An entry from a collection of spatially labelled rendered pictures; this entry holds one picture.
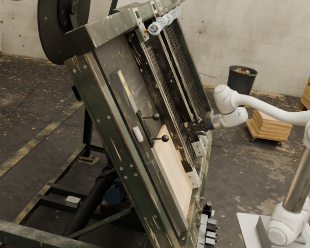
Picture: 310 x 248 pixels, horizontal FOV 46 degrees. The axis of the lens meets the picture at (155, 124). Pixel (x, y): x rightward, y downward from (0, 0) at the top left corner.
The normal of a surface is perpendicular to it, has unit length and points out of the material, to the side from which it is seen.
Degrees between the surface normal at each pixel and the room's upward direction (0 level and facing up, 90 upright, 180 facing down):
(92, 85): 90
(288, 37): 90
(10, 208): 0
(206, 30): 90
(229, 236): 0
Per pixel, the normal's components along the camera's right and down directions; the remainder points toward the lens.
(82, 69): -0.21, 0.39
